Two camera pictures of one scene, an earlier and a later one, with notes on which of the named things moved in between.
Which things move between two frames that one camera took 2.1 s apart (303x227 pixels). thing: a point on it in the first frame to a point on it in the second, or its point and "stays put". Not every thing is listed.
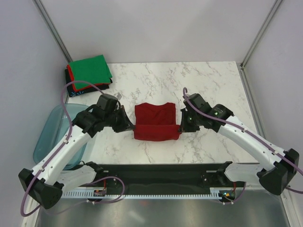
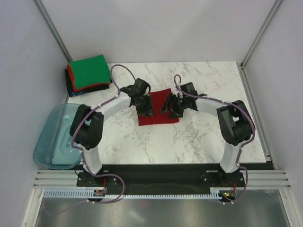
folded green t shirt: (94, 70) stays put
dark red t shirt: (153, 122) to (158, 98)
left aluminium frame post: (50, 26) stays put
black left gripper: (126, 124) to (148, 109)
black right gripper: (185, 127) to (176, 112)
